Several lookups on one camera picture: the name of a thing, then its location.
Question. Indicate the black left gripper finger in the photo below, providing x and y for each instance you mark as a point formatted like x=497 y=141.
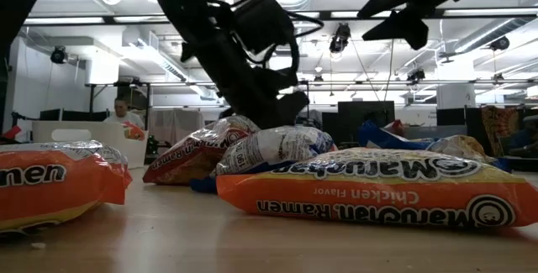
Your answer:
x=258 y=115
x=292 y=107

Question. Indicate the blue Maruchan soy ramen packet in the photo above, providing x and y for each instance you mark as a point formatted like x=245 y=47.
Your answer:
x=273 y=147
x=458 y=147
x=378 y=139

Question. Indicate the red Maruchan beef ramen packet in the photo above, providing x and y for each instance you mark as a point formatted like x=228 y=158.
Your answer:
x=394 y=127
x=189 y=155

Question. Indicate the orange Maruchan chicken ramen packet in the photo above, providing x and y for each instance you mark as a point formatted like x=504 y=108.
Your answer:
x=378 y=193
x=133 y=132
x=63 y=189

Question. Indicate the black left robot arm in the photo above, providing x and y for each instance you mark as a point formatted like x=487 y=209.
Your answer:
x=180 y=4

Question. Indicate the black ceiling spotlight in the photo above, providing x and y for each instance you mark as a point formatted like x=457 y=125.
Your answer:
x=59 y=54
x=416 y=75
x=499 y=43
x=339 y=38

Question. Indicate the beige hanging cloth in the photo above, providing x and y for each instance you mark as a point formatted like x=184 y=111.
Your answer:
x=180 y=128

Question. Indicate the black office partition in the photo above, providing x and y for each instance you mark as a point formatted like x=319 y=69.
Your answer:
x=452 y=115

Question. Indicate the person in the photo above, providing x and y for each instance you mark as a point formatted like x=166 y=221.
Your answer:
x=121 y=107

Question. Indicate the orange patterned cloth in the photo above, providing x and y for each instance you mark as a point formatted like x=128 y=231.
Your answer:
x=500 y=130

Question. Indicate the red flat object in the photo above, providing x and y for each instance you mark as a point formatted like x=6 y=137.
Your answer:
x=10 y=134

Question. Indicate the black overhead frame bar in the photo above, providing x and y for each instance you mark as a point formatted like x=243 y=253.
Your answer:
x=437 y=13

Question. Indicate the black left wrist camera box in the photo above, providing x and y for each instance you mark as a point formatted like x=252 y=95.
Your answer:
x=260 y=21

